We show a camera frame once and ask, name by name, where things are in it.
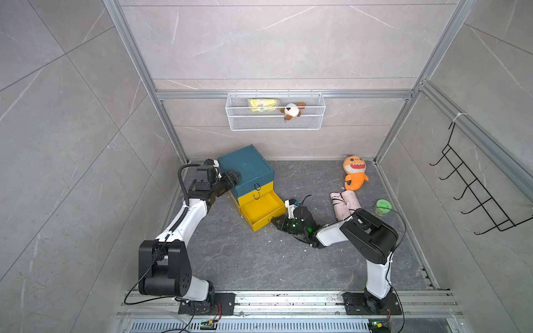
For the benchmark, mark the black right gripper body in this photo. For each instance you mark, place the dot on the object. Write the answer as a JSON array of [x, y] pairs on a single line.
[[289, 225]]

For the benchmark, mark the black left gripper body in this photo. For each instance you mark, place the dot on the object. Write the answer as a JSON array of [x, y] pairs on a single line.
[[221, 187]]

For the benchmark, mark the teal drawer cabinet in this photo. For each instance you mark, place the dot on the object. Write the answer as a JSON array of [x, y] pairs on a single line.
[[255, 171]]

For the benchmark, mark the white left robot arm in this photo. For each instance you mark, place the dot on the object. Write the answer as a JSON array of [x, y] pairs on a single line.
[[164, 265]]

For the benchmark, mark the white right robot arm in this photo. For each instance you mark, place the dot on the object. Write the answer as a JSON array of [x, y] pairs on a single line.
[[375, 240]]

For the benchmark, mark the pink folded umbrella left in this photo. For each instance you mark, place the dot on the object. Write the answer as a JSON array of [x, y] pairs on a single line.
[[340, 205]]

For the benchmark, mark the pink folded umbrella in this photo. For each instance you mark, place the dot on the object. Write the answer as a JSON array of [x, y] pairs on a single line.
[[340, 205], [351, 201]]

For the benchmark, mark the pink folded umbrella right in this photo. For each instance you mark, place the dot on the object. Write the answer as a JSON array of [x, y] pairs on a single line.
[[351, 201]]

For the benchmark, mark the yellow item in basket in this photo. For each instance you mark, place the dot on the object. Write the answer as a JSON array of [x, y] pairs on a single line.
[[263, 105]]

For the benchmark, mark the brown white plush dog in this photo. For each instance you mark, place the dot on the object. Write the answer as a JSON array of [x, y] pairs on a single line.
[[291, 111]]

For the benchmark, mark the orange shark plush toy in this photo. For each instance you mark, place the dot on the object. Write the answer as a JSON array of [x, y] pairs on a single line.
[[355, 169]]

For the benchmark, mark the green lidded round tin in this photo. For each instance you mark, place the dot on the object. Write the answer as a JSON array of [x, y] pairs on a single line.
[[382, 207]]

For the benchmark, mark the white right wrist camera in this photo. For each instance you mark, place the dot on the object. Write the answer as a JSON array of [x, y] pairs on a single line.
[[291, 205]]

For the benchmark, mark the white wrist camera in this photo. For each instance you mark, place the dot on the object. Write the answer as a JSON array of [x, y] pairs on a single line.
[[291, 205], [215, 164]]

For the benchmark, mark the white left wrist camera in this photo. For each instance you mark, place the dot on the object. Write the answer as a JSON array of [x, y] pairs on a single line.
[[215, 164]]

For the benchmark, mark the white wire wall basket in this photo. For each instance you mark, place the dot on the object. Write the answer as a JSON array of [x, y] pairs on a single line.
[[240, 117]]

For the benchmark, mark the black wire wall hook rack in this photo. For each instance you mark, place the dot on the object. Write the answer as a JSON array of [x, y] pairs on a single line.
[[484, 200]]

